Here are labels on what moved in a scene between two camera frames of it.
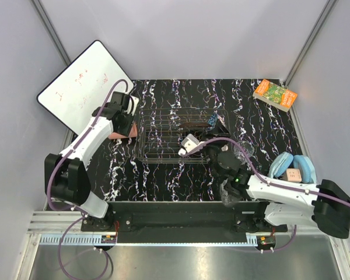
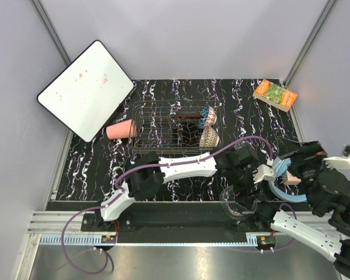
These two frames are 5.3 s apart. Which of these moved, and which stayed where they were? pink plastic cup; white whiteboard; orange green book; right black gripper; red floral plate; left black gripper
Moved: red floral plate; right black gripper; left black gripper
Stayed: orange green book; pink plastic cup; white whiteboard
